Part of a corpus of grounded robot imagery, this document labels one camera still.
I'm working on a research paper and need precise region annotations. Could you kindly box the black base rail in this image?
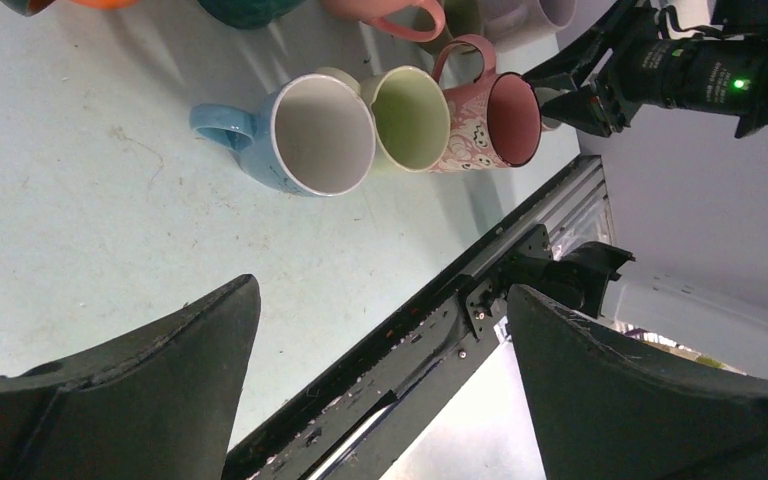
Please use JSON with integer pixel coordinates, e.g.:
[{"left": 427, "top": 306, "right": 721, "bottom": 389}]
[{"left": 222, "top": 155, "right": 623, "bottom": 479}]

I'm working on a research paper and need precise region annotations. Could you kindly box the lilac mug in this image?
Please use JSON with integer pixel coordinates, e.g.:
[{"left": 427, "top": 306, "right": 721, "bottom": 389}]
[{"left": 478, "top": 0, "right": 578, "bottom": 53}]

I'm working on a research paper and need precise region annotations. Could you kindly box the orange mug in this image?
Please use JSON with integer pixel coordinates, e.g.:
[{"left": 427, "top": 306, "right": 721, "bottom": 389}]
[{"left": 72, "top": 0, "right": 138, "bottom": 10}]

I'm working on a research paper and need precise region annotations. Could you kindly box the pink mug white inside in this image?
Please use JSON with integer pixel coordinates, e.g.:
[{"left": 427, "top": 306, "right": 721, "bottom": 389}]
[{"left": 320, "top": 0, "right": 446, "bottom": 43}]

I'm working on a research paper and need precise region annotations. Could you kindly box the light green mug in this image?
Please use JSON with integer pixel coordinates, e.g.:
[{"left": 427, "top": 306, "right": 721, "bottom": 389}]
[{"left": 317, "top": 65, "right": 453, "bottom": 174}]

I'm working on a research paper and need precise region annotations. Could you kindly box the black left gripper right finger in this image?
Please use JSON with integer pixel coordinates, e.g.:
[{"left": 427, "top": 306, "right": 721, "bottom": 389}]
[{"left": 507, "top": 285, "right": 768, "bottom": 479}]

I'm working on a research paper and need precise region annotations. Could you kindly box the dark teal mug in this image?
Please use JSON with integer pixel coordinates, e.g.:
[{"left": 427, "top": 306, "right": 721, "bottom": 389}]
[{"left": 198, "top": 0, "right": 304, "bottom": 30}]

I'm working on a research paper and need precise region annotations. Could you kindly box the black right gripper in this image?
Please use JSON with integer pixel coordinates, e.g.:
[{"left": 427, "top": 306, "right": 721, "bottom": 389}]
[{"left": 523, "top": 1, "right": 768, "bottom": 138}]

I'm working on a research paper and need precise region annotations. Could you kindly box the dark grey mug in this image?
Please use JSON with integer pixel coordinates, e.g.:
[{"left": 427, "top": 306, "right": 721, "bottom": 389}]
[{"left": 1, "top": 0, "right": 55, "bottom": 17}]

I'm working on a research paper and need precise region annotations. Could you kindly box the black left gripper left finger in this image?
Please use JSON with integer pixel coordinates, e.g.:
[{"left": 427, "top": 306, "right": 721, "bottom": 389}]
[{"left": 0, "top": 274, "right": 261, "bottom": 479}]

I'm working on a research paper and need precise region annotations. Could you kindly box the pink patterned mug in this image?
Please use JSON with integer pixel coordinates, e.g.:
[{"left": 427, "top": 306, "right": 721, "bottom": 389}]
[{"left": 431, "top": 34, "right": 542, "bottom": 173}]

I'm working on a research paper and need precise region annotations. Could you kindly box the light blue mug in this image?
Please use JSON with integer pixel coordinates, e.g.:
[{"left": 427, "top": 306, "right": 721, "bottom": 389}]
[{"left": 189, "top": 71, "right": 377, "bottom": 197}]

